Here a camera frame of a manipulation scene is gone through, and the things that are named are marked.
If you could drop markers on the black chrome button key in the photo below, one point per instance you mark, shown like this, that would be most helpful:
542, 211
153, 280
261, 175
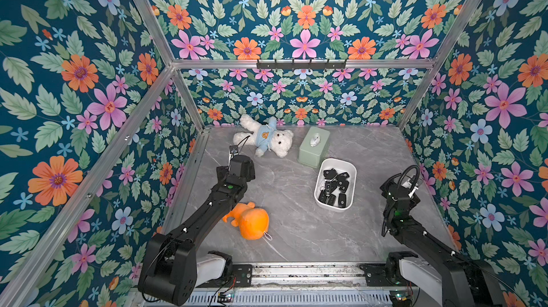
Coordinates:
332, 199

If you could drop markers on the orange plush toy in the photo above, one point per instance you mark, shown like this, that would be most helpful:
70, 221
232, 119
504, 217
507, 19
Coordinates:
252, 222

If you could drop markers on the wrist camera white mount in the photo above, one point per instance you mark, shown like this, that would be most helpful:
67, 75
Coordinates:
412, 188
233, 150

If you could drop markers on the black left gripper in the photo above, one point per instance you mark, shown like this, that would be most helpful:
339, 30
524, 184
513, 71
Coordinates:
250, 170

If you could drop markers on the black VW key front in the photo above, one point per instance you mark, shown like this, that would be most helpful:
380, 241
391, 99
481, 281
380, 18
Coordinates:
330, 174

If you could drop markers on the white storage box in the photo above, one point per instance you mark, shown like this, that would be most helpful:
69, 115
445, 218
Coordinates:
340, 166

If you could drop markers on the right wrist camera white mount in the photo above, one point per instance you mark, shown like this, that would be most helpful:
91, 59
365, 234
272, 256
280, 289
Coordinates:
412, 188

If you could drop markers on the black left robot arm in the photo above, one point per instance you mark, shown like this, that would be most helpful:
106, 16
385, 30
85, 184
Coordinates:
170, 266

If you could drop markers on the green tissue box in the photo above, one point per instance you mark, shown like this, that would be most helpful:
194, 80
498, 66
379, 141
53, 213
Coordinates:
314, 147

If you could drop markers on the white teddy bear blue shirt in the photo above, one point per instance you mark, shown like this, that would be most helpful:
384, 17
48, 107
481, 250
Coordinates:
264, 137

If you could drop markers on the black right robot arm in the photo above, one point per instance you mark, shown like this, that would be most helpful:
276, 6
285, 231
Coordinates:
458, 280

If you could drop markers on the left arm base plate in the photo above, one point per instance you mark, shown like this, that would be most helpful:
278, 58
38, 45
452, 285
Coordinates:
240, 276

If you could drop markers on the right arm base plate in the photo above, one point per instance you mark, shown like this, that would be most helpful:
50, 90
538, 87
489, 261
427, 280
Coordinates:
383, 275

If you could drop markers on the aluminium front rail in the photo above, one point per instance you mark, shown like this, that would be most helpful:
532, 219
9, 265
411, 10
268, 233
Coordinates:
305, 273

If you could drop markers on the black slim Porsche key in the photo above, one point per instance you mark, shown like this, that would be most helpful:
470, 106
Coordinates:
328, 186

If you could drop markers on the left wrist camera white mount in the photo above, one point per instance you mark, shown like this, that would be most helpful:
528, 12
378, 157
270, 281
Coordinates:
233, 150

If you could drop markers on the black vw key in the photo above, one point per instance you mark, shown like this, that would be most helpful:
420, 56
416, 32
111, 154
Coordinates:
330, 174
344, 176

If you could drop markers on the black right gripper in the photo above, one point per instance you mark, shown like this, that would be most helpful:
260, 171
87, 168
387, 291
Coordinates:
396, 191

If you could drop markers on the black hook rail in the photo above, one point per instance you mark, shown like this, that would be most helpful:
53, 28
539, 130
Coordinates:
292, 64

